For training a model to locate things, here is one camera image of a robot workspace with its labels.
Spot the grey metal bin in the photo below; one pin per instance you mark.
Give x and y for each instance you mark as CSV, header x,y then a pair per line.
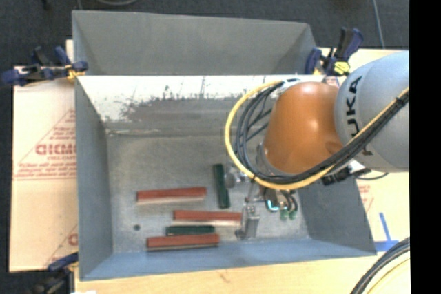
x,y
165,162

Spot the dark green flat block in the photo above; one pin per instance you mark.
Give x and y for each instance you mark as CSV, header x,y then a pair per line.
x,y
221,187
189,230

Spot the red-brown flat block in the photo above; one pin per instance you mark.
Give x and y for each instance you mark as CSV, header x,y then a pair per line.
x,y
182,241
170,194
206,216

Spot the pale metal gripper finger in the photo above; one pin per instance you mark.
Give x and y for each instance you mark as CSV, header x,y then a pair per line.
x,y
253,225
242,225

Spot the black cylinder on white bracket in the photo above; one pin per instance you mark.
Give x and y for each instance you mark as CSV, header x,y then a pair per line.
x,y
336,177

